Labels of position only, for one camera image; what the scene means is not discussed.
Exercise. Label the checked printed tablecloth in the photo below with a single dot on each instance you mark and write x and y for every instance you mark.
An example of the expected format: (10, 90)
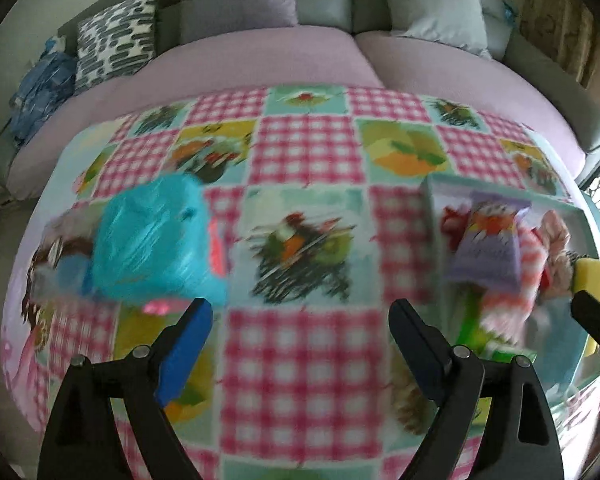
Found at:
(300, 375)

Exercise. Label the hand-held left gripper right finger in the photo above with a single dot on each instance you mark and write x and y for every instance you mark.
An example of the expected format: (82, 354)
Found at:
(420, 355)

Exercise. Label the black and white patterned cushion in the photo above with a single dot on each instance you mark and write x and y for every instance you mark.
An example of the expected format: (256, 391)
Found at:
(115, 35)

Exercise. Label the pink lace scrunchie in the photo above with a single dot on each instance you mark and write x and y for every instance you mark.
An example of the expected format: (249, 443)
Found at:
(555, 240)

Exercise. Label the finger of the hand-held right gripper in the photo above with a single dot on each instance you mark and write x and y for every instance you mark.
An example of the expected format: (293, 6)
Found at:
(597, 325)

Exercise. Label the green cloth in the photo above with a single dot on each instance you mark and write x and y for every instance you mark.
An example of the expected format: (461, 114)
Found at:
(472, 322)

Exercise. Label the clear plastic box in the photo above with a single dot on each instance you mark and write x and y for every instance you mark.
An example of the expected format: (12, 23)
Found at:
(72, 270)

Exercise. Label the yellow sponge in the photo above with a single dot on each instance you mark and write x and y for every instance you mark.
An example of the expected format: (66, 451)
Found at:
(592, 275)

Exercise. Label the blue clothes pile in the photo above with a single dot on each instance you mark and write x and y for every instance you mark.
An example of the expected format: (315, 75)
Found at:
(40, 90)

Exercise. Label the purple packet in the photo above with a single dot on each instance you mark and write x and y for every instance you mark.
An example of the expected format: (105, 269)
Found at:
(485, 255)

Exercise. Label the teal toy box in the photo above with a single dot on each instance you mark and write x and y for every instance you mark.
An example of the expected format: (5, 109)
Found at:
(150, 240)

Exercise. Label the teal tray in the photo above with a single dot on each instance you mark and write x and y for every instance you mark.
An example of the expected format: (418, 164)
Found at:
(442, 192)

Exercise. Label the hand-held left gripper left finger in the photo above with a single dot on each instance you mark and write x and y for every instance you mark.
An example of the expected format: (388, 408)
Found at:
(185, 355)

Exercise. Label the purple sofa cover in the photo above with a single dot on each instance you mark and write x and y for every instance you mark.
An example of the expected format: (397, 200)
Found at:
(260, 60)

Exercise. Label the patterned curtain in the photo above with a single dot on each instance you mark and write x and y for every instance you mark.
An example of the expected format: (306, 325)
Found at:
(555, 25)

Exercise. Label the grey cushion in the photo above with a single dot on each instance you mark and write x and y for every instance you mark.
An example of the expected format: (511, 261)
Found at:
(430, 0)

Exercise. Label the teal cloth item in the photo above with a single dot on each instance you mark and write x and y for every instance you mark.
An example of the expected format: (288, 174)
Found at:
(508, 14)

